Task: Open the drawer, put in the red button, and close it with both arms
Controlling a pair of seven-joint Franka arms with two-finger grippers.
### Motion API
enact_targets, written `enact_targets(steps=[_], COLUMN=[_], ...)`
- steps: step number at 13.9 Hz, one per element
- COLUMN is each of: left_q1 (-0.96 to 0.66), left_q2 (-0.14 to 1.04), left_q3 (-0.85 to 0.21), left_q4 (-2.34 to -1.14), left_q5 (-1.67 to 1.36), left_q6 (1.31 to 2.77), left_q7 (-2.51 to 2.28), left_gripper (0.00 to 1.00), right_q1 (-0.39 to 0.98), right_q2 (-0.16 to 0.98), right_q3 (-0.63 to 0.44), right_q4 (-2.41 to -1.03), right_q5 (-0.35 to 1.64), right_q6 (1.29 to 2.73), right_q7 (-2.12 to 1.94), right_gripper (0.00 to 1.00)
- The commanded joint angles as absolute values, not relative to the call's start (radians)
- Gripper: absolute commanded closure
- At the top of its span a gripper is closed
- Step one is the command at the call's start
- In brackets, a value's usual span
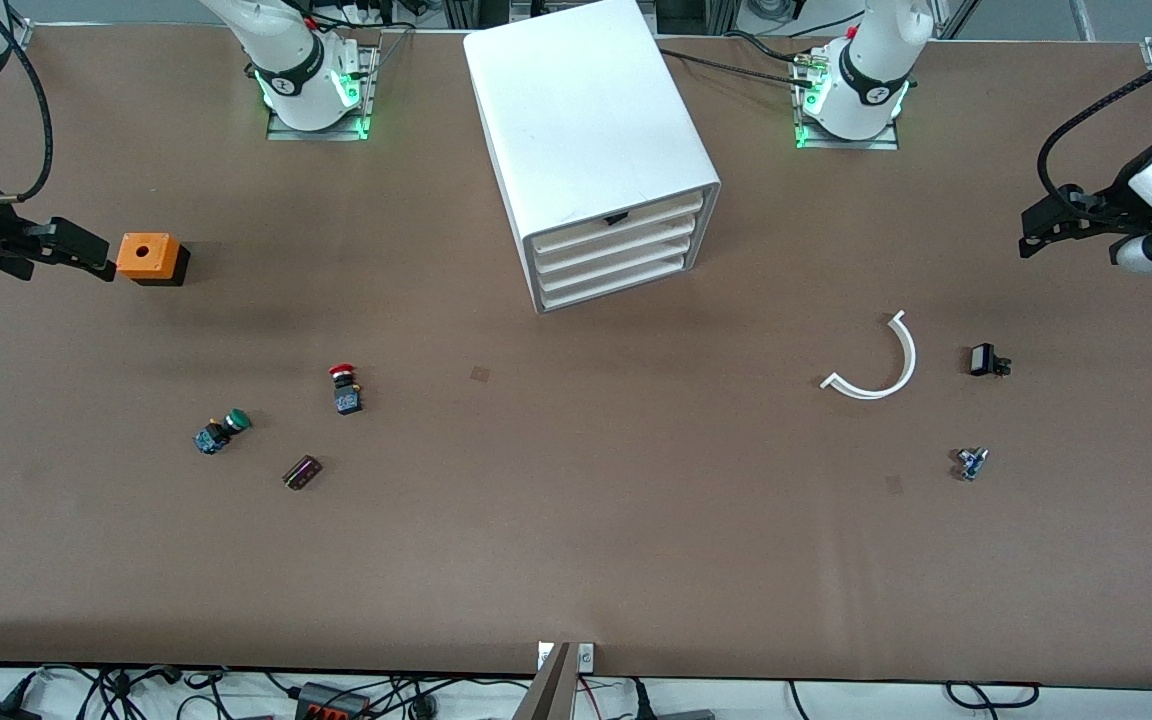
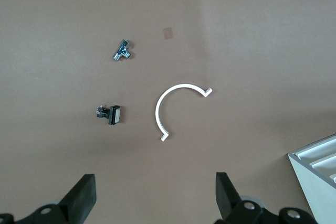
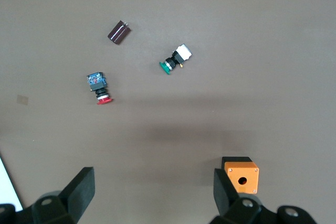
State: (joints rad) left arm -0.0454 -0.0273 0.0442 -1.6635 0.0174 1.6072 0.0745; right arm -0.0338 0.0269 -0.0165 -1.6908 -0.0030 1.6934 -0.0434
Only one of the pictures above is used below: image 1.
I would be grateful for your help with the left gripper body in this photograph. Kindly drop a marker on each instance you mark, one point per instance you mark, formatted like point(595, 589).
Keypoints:
point(1102, 211)

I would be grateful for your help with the red push button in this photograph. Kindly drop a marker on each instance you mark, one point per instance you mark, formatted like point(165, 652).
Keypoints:
point(347, 398)

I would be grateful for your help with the white plastic drawer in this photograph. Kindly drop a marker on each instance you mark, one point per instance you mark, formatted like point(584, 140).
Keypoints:
point(636, 273)
point(636, 238)
point(636, 255)
point(636, 220)

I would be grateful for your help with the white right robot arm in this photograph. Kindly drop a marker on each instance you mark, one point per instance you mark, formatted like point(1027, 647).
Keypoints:
point(296, 60)

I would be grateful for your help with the orange button box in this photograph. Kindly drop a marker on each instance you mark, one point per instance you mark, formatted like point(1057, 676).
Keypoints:
point(144, 255)

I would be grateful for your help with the green push button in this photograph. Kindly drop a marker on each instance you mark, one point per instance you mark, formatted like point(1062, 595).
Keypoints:
point(221, 432)

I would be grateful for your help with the white drawer cabinet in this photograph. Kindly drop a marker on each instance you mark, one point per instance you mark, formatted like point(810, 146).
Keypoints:
point(586, 100)

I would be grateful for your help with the small black plastic part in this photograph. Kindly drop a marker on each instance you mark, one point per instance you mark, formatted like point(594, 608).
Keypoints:
point(983, 359)

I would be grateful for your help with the white curved plastic arc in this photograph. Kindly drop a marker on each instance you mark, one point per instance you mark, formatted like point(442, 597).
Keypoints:
point(908, 365)

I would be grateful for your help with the small blue electronic part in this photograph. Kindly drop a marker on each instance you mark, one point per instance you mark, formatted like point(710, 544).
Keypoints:
point(970, 463)

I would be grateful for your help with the small dark purple block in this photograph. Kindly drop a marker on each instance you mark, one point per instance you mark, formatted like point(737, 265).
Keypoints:
point(302, 473)

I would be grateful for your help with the black orange power strip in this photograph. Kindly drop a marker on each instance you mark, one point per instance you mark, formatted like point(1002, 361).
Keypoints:
point(331, 705)

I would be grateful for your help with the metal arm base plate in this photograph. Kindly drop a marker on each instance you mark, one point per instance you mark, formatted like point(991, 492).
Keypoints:
point(316, 134)
point(846, 144)

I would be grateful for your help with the small white bracket plate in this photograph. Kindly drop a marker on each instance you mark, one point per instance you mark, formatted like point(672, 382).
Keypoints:
point(586, 656)
point(545, 656)

